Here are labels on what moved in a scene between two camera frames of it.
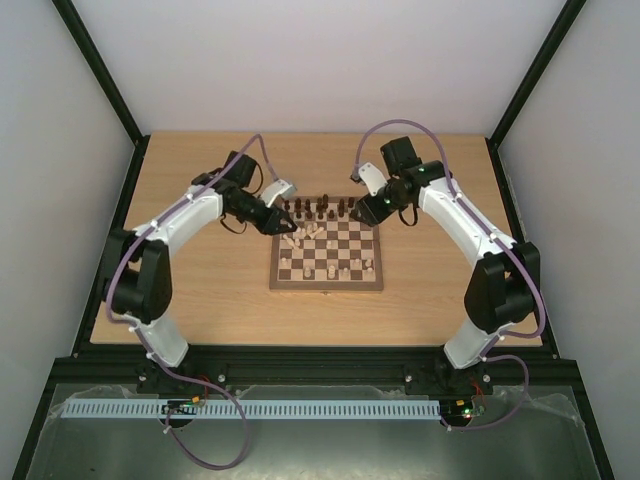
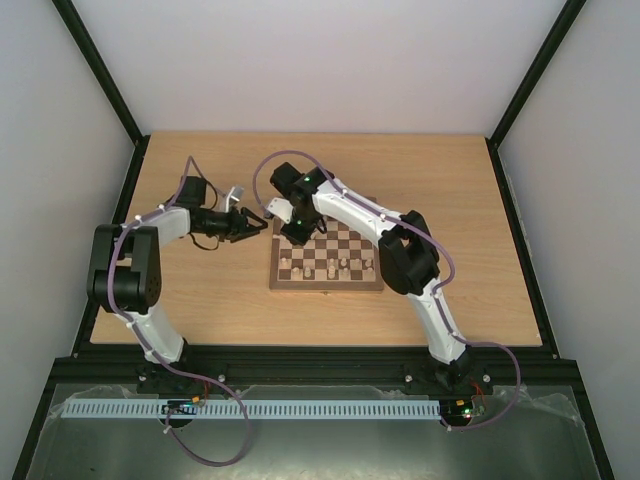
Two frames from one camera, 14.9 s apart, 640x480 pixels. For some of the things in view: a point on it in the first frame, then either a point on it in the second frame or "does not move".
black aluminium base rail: [128, 366] does not move
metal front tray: [485, 432] does not move
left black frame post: [81, 37] does not move
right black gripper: [368, 212] → [296, 233]
